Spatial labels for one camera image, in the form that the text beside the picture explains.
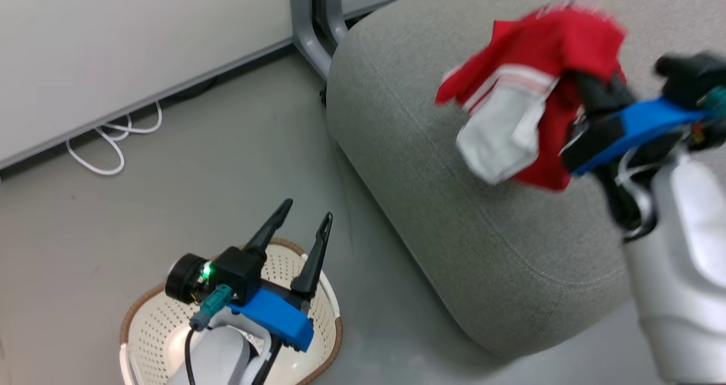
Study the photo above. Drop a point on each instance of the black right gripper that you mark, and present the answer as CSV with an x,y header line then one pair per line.
x,y
595,138

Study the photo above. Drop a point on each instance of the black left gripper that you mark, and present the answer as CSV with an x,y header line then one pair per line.
x,y
238,271

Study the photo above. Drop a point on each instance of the red and white jersey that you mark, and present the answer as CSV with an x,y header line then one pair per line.
x,y
573,50

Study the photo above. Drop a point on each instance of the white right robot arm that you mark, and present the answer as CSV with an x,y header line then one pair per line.
x,y
686,271

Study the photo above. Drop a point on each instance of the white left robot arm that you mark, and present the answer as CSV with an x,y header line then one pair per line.
x,y
218,356

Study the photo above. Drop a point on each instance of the cream perforated laundry basket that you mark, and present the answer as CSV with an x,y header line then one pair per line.
x,y
156,328

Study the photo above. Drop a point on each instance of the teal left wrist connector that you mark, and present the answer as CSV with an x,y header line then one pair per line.
x,y
211,307

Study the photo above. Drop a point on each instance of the grey fabric sofa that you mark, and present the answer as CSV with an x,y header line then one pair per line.
x,y
454,215

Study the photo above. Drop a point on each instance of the grey metal partition leg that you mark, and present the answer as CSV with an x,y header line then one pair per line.
x,y
309,30

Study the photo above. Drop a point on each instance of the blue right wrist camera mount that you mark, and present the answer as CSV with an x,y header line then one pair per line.
x,y
641,127

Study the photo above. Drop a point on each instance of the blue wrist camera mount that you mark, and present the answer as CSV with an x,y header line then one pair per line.
x,y
641,127
278,317

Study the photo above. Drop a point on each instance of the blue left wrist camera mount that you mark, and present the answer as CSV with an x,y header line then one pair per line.
x,y
278,317

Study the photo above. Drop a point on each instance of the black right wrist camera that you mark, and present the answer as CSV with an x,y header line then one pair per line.
x,y
689,76

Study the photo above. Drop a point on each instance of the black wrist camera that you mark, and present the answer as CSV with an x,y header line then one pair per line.
x,y
184,277
689,76

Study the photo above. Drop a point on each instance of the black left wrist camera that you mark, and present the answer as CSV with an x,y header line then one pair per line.
x,y
184,277

